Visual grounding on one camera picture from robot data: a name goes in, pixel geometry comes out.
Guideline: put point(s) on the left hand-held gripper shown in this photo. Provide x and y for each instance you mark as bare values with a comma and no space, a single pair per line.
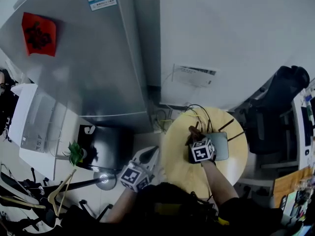
130,177

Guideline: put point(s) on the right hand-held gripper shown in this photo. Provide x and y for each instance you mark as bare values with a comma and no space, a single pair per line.
201,152

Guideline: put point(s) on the brown cloth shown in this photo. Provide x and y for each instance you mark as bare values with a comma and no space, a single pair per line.
194,134

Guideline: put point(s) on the black router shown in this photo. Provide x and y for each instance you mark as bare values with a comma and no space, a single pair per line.
221,146

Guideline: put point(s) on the person's left forearm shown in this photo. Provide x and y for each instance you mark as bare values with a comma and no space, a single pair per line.
120,205

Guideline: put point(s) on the person's right forearm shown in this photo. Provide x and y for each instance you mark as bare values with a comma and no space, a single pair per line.
219,183

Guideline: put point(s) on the round wooden side table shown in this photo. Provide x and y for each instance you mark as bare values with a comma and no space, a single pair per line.
182,171

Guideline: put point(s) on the black coat rack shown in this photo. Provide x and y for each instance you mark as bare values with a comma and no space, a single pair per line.
104,181

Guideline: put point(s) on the person's black shirt torso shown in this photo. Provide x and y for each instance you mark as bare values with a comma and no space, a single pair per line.
172,215

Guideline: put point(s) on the green potted plant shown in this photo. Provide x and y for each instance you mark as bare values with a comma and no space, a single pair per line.
75,154

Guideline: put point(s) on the black office chair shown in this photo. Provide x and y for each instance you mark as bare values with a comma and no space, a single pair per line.
283,95
81,220

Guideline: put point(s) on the orange wooden desk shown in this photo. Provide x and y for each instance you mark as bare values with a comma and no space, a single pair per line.
288,185

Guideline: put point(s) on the white desk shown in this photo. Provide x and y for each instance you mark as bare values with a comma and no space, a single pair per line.
298,131

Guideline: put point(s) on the black computer mouse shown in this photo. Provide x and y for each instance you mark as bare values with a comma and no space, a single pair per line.
307,152

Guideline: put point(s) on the black keyboard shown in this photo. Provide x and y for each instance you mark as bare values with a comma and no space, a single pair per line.
307,126

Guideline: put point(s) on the silver refrigerator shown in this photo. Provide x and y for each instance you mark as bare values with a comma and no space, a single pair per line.
98,58

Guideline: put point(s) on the white cabinet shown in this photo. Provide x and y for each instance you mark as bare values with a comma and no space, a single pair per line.
24,112

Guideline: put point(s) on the red paper decoration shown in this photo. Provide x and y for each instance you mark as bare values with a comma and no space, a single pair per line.
39,34

